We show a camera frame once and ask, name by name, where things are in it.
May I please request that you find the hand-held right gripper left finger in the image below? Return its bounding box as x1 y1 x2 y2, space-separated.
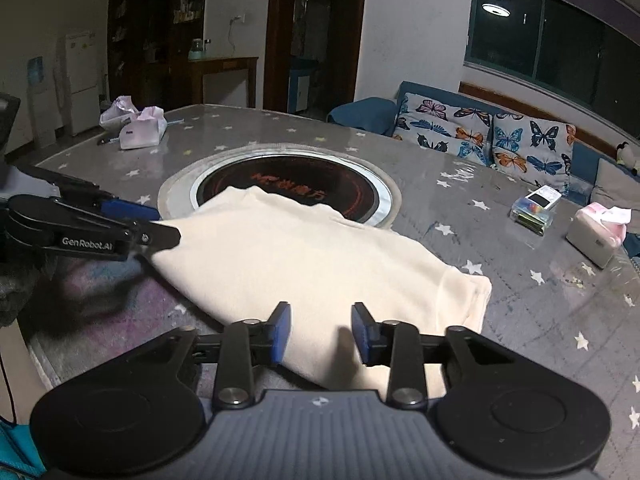
144 301 292 409

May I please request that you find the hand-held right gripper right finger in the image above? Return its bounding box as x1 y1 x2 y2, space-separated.
351 302 502 409

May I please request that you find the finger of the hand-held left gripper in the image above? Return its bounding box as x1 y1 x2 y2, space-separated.
30 164 162 221
131 220 182 252

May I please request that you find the cream garment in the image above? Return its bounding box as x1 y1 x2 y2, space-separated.
149 185 494 397

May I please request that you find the white pink tissue pack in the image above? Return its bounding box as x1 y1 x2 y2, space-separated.
566 202 632 269
119 106 168 151

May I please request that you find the pink white plastic bag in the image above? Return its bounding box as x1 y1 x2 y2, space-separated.
99 95 141 131

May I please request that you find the white water dispenser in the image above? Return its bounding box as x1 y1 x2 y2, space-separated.
26 57 55 150

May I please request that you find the white refrigerator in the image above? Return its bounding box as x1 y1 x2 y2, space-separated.
64 30 108 137

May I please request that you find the round built-in induction cooker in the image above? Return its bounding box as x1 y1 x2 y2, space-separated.
157 143 402 231

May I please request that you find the grey star tablecloth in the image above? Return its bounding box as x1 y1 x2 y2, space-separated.
20 104 640 480

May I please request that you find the wooden side table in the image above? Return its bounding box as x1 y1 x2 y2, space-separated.
187 56 260 109

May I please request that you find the dark wooden cabinet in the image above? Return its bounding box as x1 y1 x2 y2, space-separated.
107 0 210 112

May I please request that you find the clear plastic box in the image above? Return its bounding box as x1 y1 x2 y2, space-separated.
510 186 563 236

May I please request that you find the butterfly print cushion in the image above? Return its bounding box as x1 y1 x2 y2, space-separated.
491 113 577 197
391 92 494 167

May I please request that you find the teal cloth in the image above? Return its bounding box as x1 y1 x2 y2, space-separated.
0 417 47 480

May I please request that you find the blue sofa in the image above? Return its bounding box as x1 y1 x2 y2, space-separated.
327 80 640 271

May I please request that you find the grey cushion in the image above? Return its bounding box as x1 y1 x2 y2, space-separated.
591 158 640 208

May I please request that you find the black white plush toy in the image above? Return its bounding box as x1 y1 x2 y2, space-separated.
616 141 640 177

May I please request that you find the dark window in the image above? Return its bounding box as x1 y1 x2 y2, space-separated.
463 0 640 111

